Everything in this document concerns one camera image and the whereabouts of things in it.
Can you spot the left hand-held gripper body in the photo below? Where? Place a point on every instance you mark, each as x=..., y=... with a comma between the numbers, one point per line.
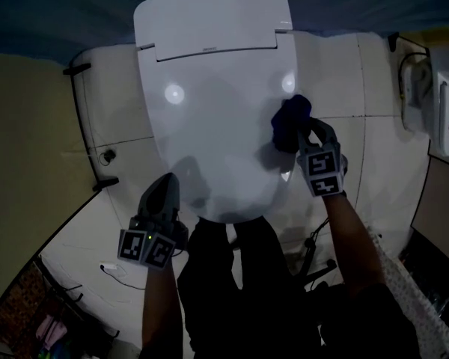
x=142, y=238

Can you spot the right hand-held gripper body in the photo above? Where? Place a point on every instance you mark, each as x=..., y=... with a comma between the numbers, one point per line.
x=323, y=170

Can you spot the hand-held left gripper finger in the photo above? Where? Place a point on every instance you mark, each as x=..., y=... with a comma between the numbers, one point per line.
x=151, y=204
x=172, y=204

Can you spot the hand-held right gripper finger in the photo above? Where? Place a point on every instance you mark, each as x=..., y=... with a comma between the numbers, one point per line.
x=329, y=131
x=302, y=140

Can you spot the blue wiping cloth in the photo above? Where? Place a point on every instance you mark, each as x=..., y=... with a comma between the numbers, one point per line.
x=290, y=125

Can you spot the white toilet lid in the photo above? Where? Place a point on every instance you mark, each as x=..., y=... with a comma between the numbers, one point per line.
x=217, y=125

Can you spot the person's left forearm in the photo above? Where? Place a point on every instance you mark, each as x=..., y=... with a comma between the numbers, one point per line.
x=162, y=312

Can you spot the person's right forearm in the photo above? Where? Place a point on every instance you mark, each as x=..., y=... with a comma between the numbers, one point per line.
x=351, y=245

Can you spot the white plug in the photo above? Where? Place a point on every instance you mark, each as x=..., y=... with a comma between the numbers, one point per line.
x=110, y=267

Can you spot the round floor drain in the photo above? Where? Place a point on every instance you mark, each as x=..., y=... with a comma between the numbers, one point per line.
x=107, y=156

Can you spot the black metal rack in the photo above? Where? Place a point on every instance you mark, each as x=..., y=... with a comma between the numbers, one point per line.
x=71, y=294

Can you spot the black clamp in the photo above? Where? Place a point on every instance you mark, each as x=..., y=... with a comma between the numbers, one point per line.
x=393, y=41

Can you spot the person's dark clothing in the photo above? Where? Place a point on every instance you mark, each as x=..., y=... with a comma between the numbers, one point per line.
x=254, y=305

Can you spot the pink cloth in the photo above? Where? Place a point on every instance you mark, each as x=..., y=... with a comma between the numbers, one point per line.
x=50, y=331

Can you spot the brown woven mat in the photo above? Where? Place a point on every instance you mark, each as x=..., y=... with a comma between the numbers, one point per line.
x=18, y=305

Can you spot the black floor mat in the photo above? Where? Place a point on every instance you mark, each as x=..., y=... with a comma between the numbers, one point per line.
x=434, y=271

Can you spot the patterned floor mat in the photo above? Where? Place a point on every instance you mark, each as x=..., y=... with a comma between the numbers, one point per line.
x=415, y=297

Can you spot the blue backdrop curtain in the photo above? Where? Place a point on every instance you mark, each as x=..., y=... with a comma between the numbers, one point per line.
x=60, y=9

